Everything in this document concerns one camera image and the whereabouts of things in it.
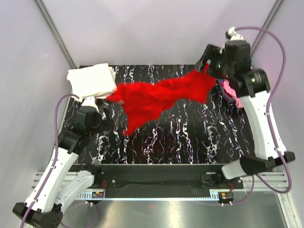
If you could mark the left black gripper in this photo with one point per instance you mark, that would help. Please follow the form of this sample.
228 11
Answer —
108 122

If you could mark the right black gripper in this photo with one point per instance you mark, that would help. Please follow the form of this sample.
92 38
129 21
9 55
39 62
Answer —
210 52

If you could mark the red t-shirt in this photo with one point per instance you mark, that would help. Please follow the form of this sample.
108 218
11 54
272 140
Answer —
143 102

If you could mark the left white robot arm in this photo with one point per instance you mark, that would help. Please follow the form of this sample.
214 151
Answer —
46 205

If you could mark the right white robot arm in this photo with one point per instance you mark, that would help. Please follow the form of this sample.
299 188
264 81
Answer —
253 90

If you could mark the folded white t-shirt stack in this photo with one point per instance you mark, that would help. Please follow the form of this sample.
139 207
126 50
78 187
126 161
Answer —
97 81

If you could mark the grey laundry basket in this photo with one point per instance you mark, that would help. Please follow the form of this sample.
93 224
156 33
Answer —
228 93

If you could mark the pink t-shirt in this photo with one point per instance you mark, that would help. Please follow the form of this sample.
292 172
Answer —
238 104

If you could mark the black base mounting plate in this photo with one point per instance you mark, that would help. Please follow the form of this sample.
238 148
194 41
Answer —
158 176

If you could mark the left small circuit board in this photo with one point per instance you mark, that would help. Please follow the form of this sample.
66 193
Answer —
98 194

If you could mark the small circuit board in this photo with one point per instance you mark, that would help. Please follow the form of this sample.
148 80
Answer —
98 194
227 195

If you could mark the right small circuit board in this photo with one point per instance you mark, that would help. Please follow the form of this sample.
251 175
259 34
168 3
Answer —
227 195

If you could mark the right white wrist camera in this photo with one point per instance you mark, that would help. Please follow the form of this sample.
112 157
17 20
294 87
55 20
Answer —
231 34

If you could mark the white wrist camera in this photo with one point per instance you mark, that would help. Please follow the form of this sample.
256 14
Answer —
90 101
231 34

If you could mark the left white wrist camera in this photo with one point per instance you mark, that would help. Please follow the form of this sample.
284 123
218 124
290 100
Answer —
90 101

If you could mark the slotted grey cable duct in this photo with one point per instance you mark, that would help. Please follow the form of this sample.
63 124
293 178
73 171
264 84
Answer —
147 194

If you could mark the right aluminium frame post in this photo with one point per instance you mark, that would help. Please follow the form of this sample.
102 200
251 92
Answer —
267 23

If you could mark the aluminium frame post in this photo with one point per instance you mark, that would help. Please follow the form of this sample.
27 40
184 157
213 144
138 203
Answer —
267 23
55 33

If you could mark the left aluminium frame post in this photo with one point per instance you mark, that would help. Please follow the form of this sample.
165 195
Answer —
55 33

